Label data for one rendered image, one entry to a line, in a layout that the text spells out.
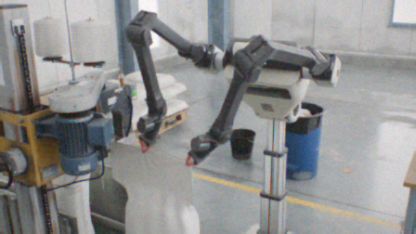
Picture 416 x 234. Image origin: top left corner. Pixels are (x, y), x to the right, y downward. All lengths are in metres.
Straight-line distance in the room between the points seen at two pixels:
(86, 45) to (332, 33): 8.40
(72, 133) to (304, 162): 2.74
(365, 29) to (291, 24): 1.63
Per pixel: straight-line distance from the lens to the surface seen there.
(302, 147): 4.04
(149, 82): 1.84
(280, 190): 2.44
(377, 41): 9.68
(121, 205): 2.81
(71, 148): 1.78
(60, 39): 2.00
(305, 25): 10.03
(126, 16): 8.02
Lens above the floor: 1.85
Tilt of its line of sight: 18 degrees down
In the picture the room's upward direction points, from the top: 1 degrees counter-clockwise
